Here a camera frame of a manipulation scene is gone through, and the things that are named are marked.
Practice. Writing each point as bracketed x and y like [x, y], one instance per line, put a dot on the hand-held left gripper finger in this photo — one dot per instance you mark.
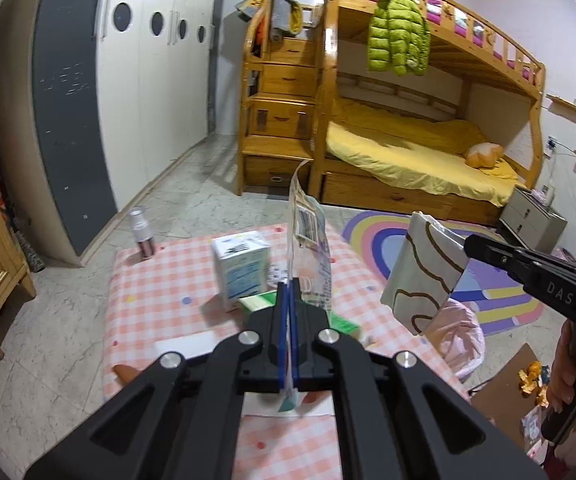
[283, 340]
[293, 340]

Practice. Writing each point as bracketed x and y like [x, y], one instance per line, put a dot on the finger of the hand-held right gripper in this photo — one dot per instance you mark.
[497, 257]

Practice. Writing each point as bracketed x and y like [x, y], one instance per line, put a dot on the green white box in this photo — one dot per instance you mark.
[258, 302]

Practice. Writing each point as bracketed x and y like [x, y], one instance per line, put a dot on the silver blister pack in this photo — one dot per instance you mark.
[278, 275]

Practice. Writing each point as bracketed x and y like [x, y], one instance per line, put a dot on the white brown-lined paper bag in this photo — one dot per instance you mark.
[422, 270]

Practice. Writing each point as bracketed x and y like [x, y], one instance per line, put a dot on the white blue milk carton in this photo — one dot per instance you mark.
[240, 270]

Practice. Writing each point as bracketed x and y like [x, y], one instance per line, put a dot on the pink trash bag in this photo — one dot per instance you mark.
[455, 335]

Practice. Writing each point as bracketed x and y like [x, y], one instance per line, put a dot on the white paper sheet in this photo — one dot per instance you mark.
[188, 345]

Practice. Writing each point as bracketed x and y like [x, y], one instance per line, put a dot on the clear printed plastic packet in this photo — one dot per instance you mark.
[309, 220]

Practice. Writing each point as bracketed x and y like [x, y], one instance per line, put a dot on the person's right hand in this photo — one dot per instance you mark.
[560, 370]

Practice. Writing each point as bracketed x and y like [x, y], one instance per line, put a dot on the grey nightstand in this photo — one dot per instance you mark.
[530, 220]

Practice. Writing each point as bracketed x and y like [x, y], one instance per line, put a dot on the pile of orange peels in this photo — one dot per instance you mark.
[530, 377]

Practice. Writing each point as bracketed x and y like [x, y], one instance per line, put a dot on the orange white plush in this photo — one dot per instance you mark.
[485, 155]

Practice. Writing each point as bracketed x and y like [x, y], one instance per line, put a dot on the brown cardboard sheet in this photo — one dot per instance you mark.
[502, 390]

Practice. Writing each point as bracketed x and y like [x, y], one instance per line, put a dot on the rainbow rug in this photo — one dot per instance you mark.
[367, 240]

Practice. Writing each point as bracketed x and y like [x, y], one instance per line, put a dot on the yellow bed sheet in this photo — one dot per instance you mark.
[407, 150]

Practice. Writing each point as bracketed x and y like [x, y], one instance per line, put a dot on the white maroon spray bottle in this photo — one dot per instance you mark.
[143, 240]

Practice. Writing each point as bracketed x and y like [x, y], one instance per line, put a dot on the wooden bunk bed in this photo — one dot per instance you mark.
[467, 60]

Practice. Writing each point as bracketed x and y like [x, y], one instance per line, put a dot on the wooden stair drawer unit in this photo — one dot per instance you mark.
[283, 115]

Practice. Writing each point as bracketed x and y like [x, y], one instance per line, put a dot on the green puffer jacket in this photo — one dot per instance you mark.
[397, 30]

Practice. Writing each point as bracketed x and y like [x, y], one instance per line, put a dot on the pink upper bunk mattress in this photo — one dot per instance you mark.
[437, 7]

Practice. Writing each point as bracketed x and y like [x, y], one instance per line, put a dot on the white grey wardrobe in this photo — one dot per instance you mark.
[143, 85]

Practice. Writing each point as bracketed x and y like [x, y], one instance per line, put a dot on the orange hanging garment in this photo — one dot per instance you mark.
[259, 35]

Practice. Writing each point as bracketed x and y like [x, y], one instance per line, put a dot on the yellow grey clothing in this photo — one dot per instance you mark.
[280, 10]

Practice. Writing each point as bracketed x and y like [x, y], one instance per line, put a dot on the white wall socket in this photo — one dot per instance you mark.
[551, 145]

